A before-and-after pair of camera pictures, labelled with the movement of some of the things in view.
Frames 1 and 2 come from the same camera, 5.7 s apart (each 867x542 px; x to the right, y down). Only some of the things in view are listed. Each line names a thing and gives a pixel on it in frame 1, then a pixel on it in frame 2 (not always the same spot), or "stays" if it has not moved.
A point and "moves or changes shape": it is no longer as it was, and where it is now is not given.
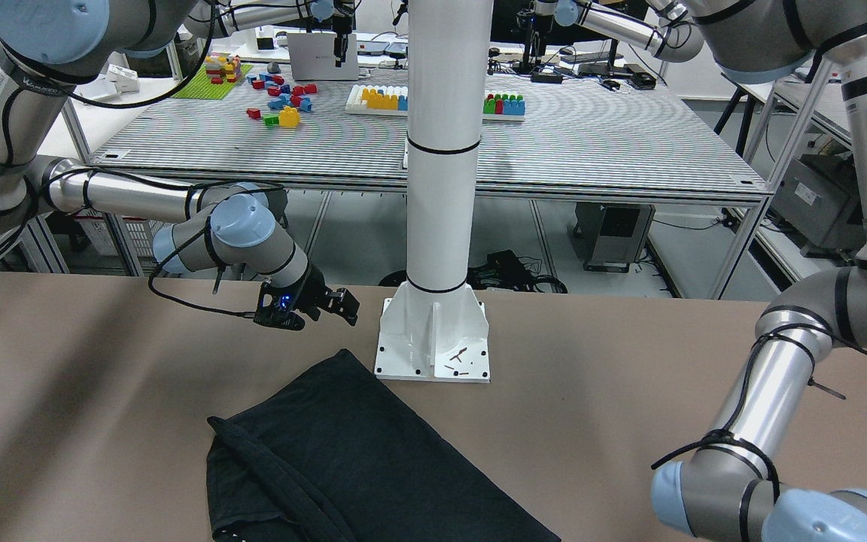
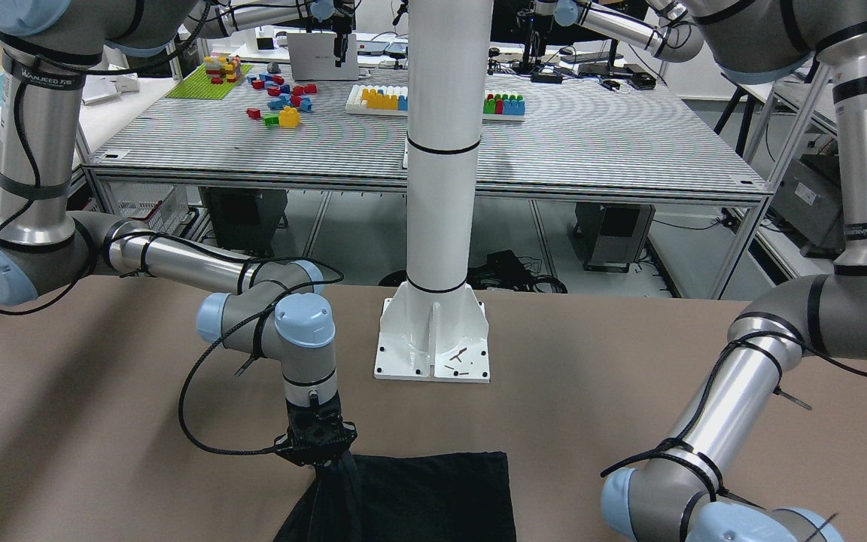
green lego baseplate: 198,86 stays
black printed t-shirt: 327,454 moves or changes shape
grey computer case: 608,237 stays
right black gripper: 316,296 to 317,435
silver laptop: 314,59 stays
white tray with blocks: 393,101 stays
